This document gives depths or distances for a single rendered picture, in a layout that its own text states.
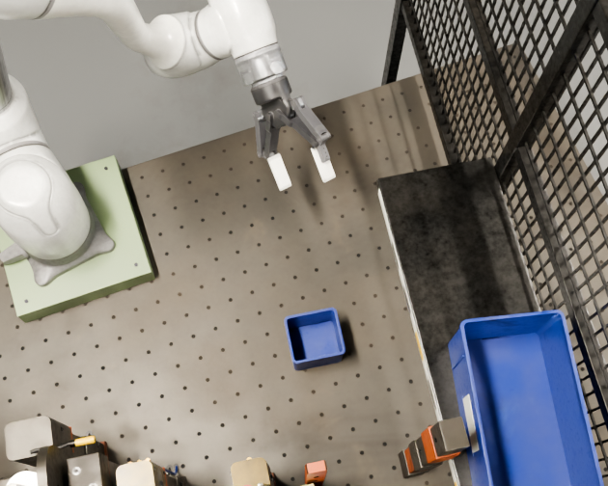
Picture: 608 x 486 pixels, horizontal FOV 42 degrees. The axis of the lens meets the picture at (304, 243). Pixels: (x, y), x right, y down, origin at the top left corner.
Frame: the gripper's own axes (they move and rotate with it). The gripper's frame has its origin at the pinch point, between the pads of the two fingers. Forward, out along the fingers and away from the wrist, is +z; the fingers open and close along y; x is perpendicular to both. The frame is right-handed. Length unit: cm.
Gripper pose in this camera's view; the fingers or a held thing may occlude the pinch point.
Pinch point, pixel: (305, 178)
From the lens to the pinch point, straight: 155.4
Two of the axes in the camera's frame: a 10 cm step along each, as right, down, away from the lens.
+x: 6.9, -4.1, 5.9
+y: 6.3, -0.6, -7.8
